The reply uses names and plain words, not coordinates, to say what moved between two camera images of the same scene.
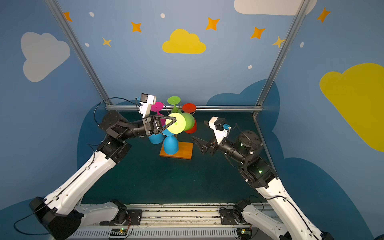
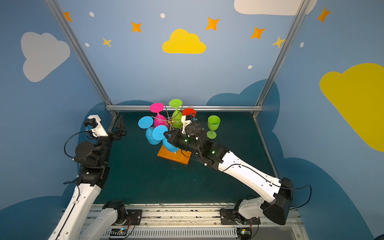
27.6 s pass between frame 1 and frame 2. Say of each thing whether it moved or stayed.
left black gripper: moved
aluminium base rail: stayed
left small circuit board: stayed
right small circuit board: stayed
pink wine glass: stayed
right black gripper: moved
